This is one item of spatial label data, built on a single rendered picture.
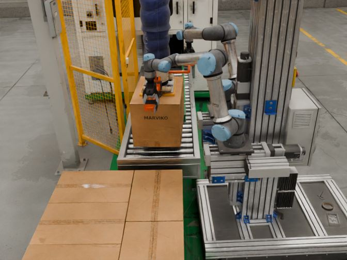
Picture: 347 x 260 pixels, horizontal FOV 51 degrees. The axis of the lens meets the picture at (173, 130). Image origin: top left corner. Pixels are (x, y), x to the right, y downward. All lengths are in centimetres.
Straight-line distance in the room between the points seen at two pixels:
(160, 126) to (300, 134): 108
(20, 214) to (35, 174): 64
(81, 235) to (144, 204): 49
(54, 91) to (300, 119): 229
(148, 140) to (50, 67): 121
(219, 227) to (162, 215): 59
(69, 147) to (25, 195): 64
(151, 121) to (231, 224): 104
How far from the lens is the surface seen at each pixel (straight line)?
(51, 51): 356
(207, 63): 208
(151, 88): 243
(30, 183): 409
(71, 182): 302
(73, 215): 272
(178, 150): 325
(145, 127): 297
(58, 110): 379
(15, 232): 357
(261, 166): 240
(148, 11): 285
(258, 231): 301
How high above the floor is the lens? 231
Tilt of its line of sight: 30 degrees down
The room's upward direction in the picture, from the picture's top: 2 degrees counter-clockwise
